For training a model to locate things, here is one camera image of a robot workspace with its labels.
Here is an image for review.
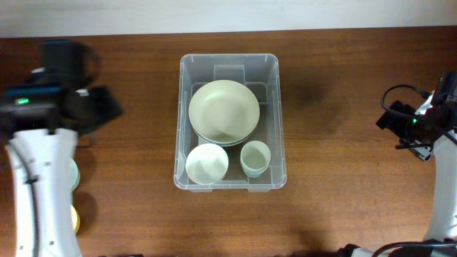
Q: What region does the mint green small bowl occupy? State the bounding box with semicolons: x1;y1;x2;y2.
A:
70;158;81;191

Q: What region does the yellow small bowl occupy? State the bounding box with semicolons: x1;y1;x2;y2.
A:
71;206;81;233

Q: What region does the dark blue bowl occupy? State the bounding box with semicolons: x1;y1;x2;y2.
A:
192;126;257;146

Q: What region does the cream bowl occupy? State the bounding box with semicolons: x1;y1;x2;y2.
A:
189;80;260;129

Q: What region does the white small bowl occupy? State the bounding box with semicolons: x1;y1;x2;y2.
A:
186;143;229;185

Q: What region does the clear plastic storage bin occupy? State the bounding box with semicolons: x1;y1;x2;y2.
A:
174;54;287;192

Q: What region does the light grey cup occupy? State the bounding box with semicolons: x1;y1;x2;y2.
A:
241;163;268;172

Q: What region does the cream white cup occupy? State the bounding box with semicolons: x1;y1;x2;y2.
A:
241;141;271;168

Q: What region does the mint green cup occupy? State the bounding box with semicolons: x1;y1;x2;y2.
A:
243;170;264;178

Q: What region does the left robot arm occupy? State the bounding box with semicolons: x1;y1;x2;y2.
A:
1;40;122;256

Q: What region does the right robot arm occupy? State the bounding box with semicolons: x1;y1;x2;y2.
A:
336;71;456;257

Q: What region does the right black cable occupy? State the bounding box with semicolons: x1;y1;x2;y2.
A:
371;84;457;257

